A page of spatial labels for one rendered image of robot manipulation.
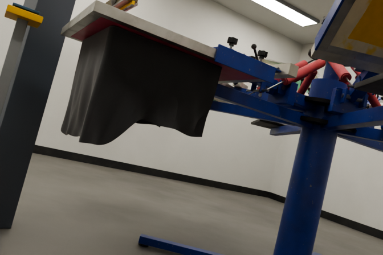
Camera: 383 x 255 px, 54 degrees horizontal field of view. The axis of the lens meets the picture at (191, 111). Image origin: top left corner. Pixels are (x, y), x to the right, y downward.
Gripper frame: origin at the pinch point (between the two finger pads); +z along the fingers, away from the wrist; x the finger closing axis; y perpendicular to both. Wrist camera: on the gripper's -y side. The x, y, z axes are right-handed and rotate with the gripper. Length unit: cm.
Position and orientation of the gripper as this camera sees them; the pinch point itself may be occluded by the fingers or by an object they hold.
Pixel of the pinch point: (118, 5)
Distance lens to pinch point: 163.8
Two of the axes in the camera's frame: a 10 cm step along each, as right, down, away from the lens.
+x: -8.4, -2.5, -4.8
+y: -4.9, -0.5, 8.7
